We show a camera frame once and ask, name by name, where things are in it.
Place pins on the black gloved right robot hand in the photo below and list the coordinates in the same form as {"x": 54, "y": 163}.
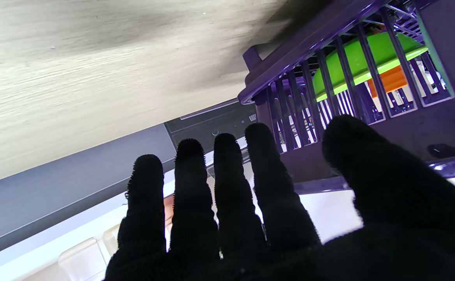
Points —
{"x": 368, "y": 234}

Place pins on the orange cup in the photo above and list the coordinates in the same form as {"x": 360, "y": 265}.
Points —
{"x": 391, "y": 80}

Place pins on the lime green bowl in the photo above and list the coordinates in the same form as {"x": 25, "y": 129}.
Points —
{"x": 360, "y": 58}

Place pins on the teal plate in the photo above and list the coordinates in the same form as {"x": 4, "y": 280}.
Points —
{"x": 432, "y": 58}

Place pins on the purple plastic dish rack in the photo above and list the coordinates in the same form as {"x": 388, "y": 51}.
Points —
{"x": 426, "y": 117}

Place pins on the purple drip tray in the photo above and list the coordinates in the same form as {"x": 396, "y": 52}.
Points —
{"x": 253, "y": 56}

